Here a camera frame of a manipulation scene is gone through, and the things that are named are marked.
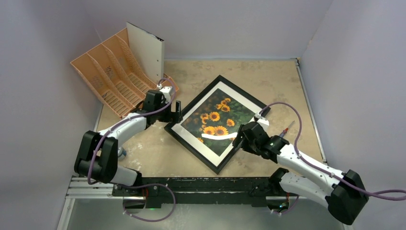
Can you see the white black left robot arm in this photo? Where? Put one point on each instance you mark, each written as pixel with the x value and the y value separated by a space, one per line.
pixel 98 153

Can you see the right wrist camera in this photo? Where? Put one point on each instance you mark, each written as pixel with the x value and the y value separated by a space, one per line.
pixel 263 122

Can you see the blue patterned tape roll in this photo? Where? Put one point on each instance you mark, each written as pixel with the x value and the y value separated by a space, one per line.
pixel 121 153

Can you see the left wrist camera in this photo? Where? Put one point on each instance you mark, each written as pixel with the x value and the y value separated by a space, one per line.
pixel 168 92

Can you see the white binder board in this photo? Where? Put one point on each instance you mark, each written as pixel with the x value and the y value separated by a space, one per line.
pixel 148 50

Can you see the peach plastic file organizer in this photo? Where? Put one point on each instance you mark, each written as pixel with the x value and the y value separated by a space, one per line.
pixel 113 74

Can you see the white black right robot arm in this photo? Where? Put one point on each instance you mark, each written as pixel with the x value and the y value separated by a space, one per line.
pixel 302 175

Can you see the black sunflower photo frame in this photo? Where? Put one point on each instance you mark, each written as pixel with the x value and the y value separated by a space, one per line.
pixel 211 119

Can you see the aluminium rail frame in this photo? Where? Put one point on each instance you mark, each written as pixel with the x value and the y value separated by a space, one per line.
pixel 157 154

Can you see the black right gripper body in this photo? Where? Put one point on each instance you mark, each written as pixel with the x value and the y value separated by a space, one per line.
pixel 242 139

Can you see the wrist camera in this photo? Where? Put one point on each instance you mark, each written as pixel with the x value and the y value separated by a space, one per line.
pixel 168 92
pixel 263 122

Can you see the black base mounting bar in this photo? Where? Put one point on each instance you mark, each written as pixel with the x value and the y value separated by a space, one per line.
pixel 253 191

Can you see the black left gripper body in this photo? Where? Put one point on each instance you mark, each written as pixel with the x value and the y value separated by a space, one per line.
pixel 165 115

